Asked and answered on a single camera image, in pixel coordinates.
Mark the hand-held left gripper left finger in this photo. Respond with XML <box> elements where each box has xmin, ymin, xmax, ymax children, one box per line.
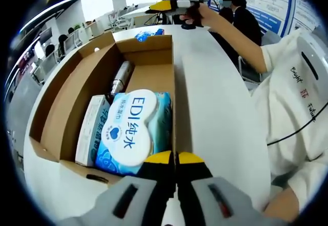
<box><xmin>59</xmin><ymin>151</ymin><xmax>178</xmax><ymax>226</ymax></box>

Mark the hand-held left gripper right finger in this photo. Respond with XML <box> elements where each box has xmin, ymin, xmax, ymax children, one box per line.
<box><xmin>176</xmin><ymin>151</ymin><xmax>288</xmax><ymax>226</ymax></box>

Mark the blue wipes pack soft item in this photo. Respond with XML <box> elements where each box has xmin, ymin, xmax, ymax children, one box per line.
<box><xmin>94</xmin><ymin>89</ymin><xmax>173</xmax><ymax>177</ymax></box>

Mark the brown cardboard shoe box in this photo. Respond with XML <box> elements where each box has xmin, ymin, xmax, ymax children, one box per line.
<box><xmin>28</xmin><ymin>30</ymin><xmax>192</xmax><ymax>186</ymax></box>

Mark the white carton box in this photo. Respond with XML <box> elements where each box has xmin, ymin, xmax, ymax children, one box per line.
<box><xmin>74</xmin><ymin>94</ymin><xmax>111</xmax><ymax>168</ymax></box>

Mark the person's right hand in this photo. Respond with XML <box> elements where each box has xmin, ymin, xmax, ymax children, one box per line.
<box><xmin>179</xmin><ymin>4</ymin><xmax>219</xmax><ymax>31</ymax></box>

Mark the blue tissue packet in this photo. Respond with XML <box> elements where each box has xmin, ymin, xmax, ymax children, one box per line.
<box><xmin>135</xmin><ymin>27</ymin><xmax>165</xmax><ymax>43</ymax></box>

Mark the silver metal bottle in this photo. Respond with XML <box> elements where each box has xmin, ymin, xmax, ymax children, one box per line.
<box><xmin>109</xmin><ymin>60</ymin><xmax>136</xmax><ymax>101</ymax></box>

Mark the white armrest office chair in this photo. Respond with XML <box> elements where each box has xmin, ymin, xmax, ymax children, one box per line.
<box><xmin>237</xmin><ymin>55</ymin><xmax>262</xmax><ymax>84</ymax></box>

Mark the person's white shirt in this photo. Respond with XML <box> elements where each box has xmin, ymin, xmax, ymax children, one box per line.
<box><xmin>250</xmin><ymin>27</ymin><xmax>328</xmax><ymax>195</ymax></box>

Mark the white chest device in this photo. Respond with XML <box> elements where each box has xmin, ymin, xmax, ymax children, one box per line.
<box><xmin>296</xmin><ymin>30</ymin><xmax>328</xmax><ymax>98</ymax></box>

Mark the blue framed wall poster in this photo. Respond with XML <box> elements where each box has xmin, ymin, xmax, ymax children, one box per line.
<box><xmin>208</xmin><ymin>0</ymin><xmax>293</xmax><ymax>37</ymax></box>

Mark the thin black cable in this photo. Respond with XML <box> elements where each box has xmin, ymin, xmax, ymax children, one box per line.
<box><xmin>266</xmin><ymin>113</ymin><xmax>317</xmax><ymax>147</ymax></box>

